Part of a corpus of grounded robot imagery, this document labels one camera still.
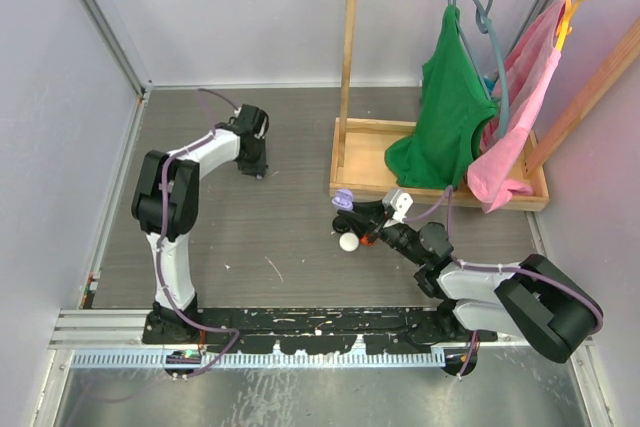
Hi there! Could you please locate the orange earbud charging case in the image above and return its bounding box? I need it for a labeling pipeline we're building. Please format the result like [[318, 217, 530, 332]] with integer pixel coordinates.
[[360, 236, 375, 246]]

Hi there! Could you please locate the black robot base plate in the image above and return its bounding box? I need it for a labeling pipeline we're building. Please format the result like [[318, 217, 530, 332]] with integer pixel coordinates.
[[142, 307, 472, 355]]

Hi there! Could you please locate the blue cloth item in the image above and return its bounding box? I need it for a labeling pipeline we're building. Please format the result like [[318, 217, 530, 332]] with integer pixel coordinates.
[[483, 75, 501, 100]]

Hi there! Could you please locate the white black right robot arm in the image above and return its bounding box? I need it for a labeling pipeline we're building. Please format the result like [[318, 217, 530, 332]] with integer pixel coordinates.
[[332, 201, 604, 363]]

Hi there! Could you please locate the black round charging case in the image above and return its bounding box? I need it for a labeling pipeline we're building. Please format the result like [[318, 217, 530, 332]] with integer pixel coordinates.
[[332, 216, 351, 234]]

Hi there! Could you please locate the grey blue clothes hanger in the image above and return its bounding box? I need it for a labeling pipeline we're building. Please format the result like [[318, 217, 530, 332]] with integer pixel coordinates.
[[456, 0, 510, 139]]

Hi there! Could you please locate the purple round charging case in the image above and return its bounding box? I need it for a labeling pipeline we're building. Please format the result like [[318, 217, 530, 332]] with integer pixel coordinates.
[[332, 189, 354, 211]]

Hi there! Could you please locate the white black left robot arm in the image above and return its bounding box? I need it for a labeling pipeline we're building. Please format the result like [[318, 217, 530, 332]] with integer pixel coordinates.
[[131, 104, 269, 344]]

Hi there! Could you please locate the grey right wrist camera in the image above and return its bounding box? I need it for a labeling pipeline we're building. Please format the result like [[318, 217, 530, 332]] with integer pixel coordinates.
[[382, 187, 413, 227]]

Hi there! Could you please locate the wooden clothes rack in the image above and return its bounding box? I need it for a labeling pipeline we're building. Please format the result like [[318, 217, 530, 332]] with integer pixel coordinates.
[[329, 0, 639, 215]]

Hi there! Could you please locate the white slotted cable duct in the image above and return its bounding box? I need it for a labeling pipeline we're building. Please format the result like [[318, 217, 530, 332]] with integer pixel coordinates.
[[71, 346, 446, 370]]

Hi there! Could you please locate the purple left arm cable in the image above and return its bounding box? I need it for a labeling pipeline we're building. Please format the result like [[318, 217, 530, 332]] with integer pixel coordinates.
[[153, 88, 241, 378]]

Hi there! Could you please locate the white round charging case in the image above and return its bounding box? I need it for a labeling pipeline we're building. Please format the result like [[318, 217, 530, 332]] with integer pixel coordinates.
[[339, 232, 360, 252]]

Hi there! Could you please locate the yellow clothes hanger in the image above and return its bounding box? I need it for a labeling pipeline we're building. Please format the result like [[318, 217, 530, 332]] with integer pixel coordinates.
[[555, 0, 585, 51]]

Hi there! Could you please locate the green shirt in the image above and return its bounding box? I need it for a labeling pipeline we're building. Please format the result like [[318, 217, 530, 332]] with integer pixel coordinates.
[[384, 5, 498, 190]]

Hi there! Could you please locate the pink shirt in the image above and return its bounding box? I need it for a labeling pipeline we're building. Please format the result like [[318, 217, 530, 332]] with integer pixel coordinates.
[[466, 0, 572, 213]]

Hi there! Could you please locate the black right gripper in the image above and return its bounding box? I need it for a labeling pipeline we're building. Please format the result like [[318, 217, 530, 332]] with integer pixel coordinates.
[[339, 198, 427, 267]]

